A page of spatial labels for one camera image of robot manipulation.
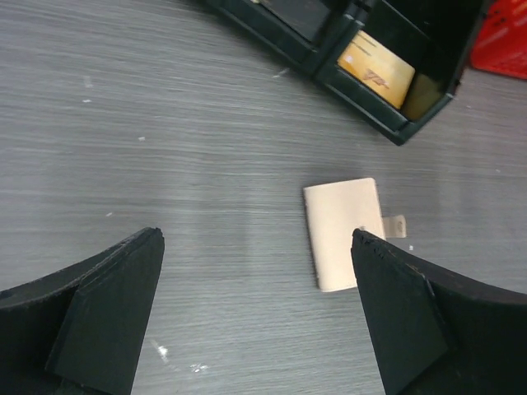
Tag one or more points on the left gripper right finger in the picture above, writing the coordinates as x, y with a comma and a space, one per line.
435, 331

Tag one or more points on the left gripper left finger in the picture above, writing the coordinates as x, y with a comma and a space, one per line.
80, 330

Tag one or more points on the beige leather card holder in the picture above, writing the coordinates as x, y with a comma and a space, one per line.
333, 212

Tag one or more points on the gold card in tray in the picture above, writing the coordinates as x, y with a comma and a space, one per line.
375, 66

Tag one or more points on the red plastic shopping basket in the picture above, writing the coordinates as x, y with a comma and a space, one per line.
501, 43

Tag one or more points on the black three-compartment tray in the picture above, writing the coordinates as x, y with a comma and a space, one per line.
434, 37

